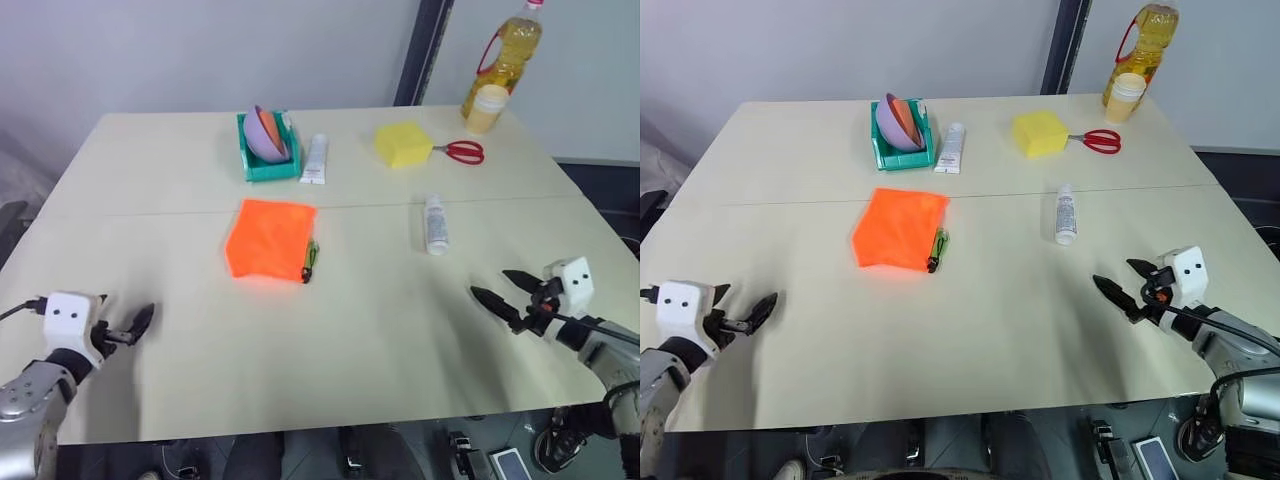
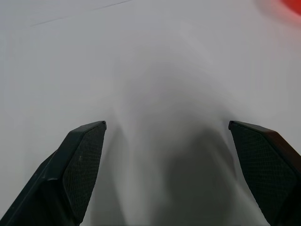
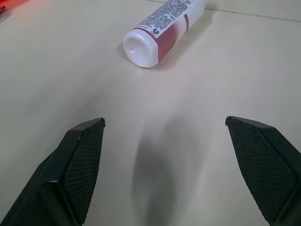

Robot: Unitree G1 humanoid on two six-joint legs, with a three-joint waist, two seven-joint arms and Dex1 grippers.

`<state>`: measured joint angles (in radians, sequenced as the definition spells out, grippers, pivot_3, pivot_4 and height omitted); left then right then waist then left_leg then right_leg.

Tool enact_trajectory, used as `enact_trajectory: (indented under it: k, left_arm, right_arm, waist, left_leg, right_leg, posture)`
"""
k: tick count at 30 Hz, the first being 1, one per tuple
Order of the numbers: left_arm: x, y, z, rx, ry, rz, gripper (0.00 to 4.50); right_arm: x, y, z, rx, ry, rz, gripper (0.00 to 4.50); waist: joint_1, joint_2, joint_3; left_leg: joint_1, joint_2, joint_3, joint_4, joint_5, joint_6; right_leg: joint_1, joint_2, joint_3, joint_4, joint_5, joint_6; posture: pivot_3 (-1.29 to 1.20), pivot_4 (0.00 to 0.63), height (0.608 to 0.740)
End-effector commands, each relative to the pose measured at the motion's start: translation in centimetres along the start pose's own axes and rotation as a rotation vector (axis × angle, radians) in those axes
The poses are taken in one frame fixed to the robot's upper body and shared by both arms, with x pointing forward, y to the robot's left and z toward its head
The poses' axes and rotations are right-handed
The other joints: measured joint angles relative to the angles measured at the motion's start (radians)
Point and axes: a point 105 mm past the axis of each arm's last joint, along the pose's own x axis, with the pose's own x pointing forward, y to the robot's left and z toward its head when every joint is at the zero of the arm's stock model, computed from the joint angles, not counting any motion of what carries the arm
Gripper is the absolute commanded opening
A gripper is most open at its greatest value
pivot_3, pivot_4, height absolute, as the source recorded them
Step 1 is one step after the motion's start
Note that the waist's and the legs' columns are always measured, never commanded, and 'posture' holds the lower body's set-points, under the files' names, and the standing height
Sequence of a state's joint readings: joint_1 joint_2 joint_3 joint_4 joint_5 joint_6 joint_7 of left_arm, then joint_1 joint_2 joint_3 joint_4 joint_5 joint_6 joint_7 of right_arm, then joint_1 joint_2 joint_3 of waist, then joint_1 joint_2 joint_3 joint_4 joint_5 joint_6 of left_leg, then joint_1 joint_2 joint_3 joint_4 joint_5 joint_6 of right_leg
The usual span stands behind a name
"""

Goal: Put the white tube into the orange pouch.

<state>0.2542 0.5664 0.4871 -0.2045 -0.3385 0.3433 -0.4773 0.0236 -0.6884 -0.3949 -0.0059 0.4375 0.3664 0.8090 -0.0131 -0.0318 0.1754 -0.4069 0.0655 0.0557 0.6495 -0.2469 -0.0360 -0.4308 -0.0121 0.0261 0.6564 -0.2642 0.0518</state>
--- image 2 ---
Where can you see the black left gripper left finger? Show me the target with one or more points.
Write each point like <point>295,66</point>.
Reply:
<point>70,174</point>

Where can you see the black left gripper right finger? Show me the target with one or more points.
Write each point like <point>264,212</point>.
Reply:
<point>265,169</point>

